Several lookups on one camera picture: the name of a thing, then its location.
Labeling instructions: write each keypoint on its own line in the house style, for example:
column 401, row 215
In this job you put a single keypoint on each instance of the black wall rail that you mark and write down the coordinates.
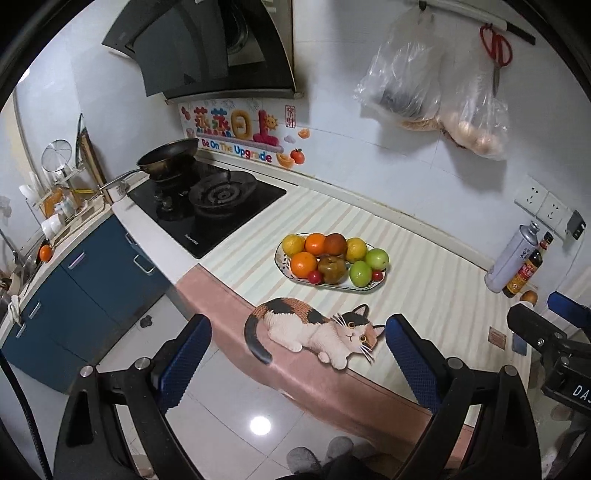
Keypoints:
column 480, row 15

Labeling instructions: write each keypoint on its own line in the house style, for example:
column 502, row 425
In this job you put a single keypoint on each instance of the small brown card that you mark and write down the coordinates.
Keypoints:
column 497, row 338

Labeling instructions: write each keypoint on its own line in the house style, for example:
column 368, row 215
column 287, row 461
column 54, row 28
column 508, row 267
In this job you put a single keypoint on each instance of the colourful wall sticker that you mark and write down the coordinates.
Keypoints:
column 266, row 130

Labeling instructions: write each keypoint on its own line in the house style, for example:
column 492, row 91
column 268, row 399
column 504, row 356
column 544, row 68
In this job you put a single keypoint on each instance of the black frying pan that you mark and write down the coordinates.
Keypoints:
column 164, row 162

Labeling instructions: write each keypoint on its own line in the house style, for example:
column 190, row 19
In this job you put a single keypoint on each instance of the white wall socket left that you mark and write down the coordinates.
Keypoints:
column 530, row 195

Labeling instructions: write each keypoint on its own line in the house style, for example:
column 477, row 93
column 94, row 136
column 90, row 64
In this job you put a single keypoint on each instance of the grey gas canister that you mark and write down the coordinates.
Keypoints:
column 516, row 252

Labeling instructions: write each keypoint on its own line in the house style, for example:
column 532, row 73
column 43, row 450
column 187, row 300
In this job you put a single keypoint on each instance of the orange fruit on sink counter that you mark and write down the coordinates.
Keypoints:
column 45, row 253

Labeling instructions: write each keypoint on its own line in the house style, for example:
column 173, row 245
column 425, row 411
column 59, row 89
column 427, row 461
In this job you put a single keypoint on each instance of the red-handled scissors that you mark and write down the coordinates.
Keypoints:
column 499, row 50

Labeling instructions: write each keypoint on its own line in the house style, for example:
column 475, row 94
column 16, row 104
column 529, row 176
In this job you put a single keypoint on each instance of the oval floral ceramic plate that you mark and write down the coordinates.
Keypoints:
column 283, row 264

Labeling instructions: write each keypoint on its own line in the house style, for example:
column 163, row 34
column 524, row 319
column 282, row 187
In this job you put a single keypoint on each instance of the dish rack with utensils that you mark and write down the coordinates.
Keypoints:
column 66, row 201

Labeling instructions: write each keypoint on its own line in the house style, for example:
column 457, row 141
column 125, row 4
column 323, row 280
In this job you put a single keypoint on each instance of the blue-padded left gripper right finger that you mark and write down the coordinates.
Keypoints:
column 420, row 361

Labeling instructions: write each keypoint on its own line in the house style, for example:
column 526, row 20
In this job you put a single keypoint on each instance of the grey slipper left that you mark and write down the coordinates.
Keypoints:
column 301, row 460

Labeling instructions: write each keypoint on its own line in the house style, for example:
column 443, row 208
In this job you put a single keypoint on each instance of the grey slipper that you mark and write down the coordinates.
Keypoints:
column 301, row 460
column 339, row 447

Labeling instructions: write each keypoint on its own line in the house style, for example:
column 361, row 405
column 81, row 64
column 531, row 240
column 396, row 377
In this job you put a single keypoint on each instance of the plastic bag with dark contents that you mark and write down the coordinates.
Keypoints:
column 403, row 79

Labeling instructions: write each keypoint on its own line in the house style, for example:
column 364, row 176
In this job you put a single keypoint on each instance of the black plug adapter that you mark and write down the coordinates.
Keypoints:
column 576, row 225

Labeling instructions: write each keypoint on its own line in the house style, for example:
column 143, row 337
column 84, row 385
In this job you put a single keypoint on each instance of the dark brown-orange fruit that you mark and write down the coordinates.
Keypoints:
column 335, row 244

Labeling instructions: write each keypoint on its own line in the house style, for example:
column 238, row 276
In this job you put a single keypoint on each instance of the blue kitchen cabinet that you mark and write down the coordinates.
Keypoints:
column 84, row 307

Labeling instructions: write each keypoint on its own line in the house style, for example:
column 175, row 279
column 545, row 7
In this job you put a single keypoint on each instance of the yellow lemon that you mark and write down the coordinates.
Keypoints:
column 292, row 245
column 356, row 249

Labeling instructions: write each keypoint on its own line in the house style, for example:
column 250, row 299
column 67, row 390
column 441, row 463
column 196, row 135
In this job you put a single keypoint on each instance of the brown-red apple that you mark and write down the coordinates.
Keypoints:
column 333, row 268

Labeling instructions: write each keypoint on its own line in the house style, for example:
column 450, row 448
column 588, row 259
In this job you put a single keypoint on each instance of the plastic bag with eggs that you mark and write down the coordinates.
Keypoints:
column 470, row 114

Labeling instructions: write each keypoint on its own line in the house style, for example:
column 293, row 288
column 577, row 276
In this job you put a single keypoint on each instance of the black gas stove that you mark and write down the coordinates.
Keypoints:
column 201, row 207

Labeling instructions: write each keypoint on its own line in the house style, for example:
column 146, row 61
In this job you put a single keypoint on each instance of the grey slipper right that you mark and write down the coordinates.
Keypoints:
column 339, row 447

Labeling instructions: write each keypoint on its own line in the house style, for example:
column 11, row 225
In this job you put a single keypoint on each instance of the metal strainer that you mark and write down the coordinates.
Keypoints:
column 56, row 157

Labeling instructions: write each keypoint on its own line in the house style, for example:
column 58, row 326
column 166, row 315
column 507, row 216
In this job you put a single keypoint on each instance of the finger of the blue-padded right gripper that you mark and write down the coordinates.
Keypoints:
column 571, row 311

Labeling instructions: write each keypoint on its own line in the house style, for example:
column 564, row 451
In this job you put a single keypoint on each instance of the orange mandarin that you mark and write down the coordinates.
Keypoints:
column 315, row 244
column 302, row 264

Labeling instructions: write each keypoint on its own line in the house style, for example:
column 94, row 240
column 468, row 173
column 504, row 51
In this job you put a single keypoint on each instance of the striped cat-print table mat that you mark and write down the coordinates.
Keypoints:
column 441, row 294

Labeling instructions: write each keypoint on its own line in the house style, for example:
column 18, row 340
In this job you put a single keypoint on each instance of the white wall socket right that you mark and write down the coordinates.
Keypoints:
column 554, row 214

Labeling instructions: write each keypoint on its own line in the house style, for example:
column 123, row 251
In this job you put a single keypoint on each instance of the black range hood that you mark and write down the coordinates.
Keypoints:
column 189, row 50

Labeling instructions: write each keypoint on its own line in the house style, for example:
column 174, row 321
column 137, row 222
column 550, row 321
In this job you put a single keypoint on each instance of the soy sauce bottle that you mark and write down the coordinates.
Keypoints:
column 528, row 268

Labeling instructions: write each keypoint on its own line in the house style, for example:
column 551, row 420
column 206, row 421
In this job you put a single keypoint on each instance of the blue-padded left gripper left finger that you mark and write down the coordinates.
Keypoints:
column 177, row 360

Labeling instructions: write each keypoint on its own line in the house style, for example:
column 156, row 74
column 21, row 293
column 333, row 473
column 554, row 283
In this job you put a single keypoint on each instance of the brown egg on counter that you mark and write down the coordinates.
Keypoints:
column 530, row 298

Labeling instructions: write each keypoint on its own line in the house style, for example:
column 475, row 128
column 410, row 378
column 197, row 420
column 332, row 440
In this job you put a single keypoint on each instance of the white wall socket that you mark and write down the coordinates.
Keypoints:
column 530, row 195
column 554, row 214

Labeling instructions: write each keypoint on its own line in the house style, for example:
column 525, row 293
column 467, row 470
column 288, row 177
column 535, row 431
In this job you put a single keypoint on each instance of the green apple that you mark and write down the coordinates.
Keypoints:
column 378, row 259
column 360, row 274

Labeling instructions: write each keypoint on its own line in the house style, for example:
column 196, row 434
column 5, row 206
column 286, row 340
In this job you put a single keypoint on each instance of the red cherry tomato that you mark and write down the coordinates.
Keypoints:
column 315, row 277
column 377, row 275

